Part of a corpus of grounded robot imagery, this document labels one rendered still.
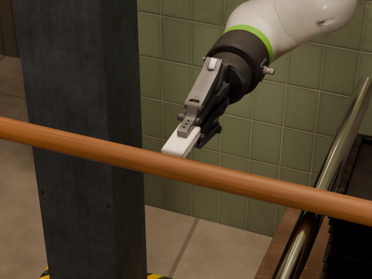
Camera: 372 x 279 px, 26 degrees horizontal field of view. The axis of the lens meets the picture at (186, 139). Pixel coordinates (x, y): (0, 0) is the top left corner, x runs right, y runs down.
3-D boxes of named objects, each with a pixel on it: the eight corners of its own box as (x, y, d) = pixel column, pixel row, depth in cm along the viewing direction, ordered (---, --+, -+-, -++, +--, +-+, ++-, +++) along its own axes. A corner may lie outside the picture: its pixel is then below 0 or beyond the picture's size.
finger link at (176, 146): (200, 130, 111) (200, 126, 111) (181, 158, 106) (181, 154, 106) (180, 126, 112) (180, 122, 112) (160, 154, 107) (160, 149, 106)
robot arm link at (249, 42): (209, 74, 133) (210, 24, 128) (277, 87, 130) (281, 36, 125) (196, 92, 129) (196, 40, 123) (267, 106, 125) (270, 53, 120)
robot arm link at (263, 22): (259, 57, 144) (225, 6, 141) (318, 28, 137) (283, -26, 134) (233, 95, 134) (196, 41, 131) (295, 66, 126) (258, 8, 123)
